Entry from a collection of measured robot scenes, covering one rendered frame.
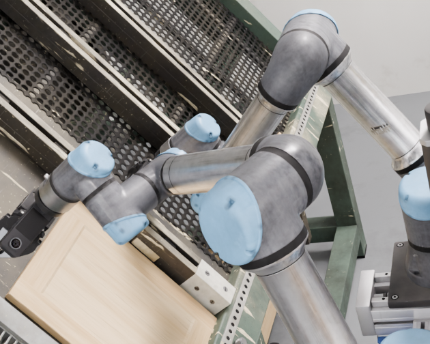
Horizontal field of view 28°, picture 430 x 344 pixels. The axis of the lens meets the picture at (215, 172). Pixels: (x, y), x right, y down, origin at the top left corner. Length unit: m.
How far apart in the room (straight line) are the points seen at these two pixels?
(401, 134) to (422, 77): 3.14
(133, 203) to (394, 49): 3.57
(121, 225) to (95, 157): 0.13
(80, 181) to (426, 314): 0.86
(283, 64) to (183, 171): 0.36
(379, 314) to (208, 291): 0.47
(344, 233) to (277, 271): 2.44
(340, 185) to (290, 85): 1.90
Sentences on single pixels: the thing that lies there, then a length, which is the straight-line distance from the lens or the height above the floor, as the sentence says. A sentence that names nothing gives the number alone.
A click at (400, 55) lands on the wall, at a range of 5.02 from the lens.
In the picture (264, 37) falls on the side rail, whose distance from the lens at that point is 3.37.
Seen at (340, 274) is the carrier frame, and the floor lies 0.18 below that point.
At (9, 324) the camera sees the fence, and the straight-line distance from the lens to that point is 1.84.
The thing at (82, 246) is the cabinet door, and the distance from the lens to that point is 2.09.
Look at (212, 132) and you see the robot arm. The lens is 2.03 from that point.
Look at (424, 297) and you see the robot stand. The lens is 1.93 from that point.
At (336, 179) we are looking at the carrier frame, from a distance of 3.61.
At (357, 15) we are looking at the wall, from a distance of 4.94.
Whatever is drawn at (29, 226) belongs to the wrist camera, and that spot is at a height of 1.51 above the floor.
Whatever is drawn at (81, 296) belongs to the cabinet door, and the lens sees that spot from 2.01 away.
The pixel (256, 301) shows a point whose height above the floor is 0.84.
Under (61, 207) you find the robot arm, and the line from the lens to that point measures 1.63.
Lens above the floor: 2.26
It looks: 28 degrees down
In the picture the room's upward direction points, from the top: 18 degrees counter-clockwise
